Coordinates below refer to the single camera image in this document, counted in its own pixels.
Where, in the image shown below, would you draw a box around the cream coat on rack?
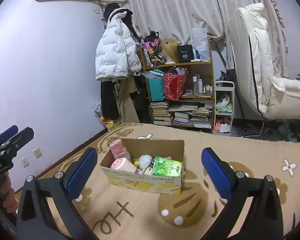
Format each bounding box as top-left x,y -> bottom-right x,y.
228,3 -> 300,120

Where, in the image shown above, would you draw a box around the white plastic bag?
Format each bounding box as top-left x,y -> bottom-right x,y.
191,27 -> 211,62

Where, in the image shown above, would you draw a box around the green tissue pack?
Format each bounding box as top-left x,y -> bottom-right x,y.
152,156 -> 183,177

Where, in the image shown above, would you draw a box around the wooden shelf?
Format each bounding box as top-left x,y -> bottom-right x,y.
140,49 -> 215,133

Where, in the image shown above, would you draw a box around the red gift bag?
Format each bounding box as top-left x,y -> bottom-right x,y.
164,66 -> 188,100

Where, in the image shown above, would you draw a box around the pink packet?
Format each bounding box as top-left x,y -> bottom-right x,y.
110,139 -> 130,160

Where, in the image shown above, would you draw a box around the white utility cart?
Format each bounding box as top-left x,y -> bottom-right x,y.
212,80 -> 235,136

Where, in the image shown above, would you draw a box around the wall socket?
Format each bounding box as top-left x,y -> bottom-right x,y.
20,158 -> 30,167
33,148 -> 43,159

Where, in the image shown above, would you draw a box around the white puffer jacket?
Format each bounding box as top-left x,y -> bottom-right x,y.
95,8 -> 141,82

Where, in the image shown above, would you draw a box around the teal bag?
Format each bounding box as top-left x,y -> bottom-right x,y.
146,69 -> 165,102

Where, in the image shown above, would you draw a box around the pink swirl roll plush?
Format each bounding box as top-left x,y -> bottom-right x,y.
110,157 -> 137,173

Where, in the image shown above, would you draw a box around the black box with 40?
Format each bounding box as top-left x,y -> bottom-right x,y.
177,45 -> 194,63

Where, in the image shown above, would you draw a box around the left hand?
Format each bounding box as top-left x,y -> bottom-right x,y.
0,171 -> 18,213

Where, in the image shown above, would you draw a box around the cardboard box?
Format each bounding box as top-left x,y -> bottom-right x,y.
100,139 -> 185,195

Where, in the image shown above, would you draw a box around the pink black printed bag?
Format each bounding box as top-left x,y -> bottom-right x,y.
141,31 -> 165,67

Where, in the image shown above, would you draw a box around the book stack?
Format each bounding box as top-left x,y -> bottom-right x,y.
150,100 -> 173,126

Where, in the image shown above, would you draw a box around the blonde wig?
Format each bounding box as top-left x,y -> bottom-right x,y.
160,38 -> 180,64

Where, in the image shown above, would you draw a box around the white fluffy plush toy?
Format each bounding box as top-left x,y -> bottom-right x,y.
138,154 -> 153,170

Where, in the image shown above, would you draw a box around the beige hanging trousers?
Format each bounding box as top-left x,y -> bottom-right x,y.
114,76 -> 140,125

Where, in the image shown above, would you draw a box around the curtain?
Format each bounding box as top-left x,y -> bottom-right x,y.
128,0 -> 289,77

